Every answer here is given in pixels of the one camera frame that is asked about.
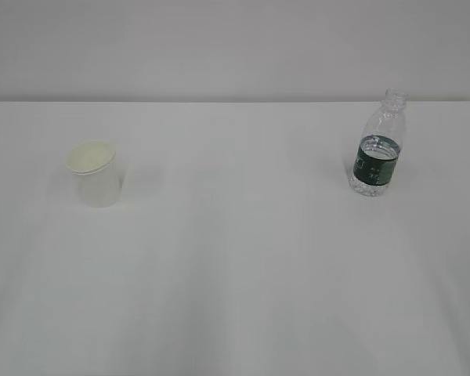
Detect clear water bottle green label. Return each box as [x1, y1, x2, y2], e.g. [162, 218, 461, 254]
[349, 89, 407, 197]

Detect white paper cup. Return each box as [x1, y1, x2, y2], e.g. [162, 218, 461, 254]
[67, 139, 121, 208]

